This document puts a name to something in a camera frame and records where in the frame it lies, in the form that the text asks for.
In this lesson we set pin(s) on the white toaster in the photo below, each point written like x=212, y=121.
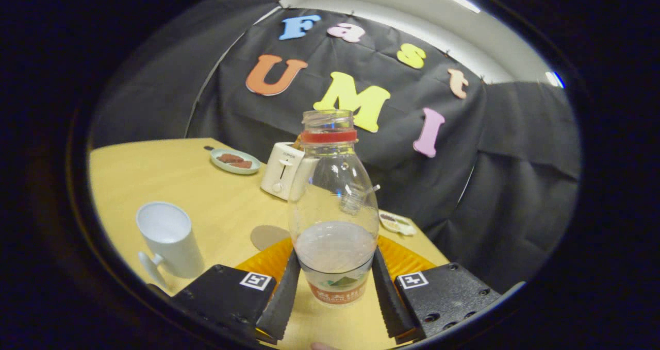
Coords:
x=278, y=169

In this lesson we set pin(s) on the white divided condiment dish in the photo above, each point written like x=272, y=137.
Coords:
x=396, y=222

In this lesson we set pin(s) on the brown cookie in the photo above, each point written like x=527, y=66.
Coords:
x=229, y=157
x=242, y=164

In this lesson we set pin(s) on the wooden table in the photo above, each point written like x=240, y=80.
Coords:
x=185, y=185

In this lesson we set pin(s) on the round brown coaster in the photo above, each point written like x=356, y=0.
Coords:
x=268, y=235

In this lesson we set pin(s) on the toast slice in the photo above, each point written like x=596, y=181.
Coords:
x=299, y=143

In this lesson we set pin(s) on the white cup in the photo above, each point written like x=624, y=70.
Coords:
x=170, y=242

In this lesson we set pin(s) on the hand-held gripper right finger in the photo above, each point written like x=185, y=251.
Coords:
x=386, y=293

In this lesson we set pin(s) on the clear plastic juice bottle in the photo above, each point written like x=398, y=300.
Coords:
x=332, y=195

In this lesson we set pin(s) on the pale green plate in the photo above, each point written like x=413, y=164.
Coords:
x=234, y=163

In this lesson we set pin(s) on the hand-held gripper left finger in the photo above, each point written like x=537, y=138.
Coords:
x=281, y=301

